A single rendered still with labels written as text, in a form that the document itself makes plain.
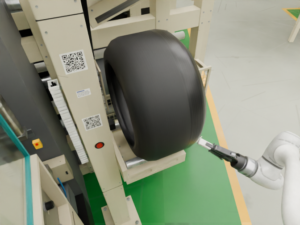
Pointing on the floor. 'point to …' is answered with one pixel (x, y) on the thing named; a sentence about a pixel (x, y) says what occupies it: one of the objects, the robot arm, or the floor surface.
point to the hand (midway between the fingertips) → (204, 143)
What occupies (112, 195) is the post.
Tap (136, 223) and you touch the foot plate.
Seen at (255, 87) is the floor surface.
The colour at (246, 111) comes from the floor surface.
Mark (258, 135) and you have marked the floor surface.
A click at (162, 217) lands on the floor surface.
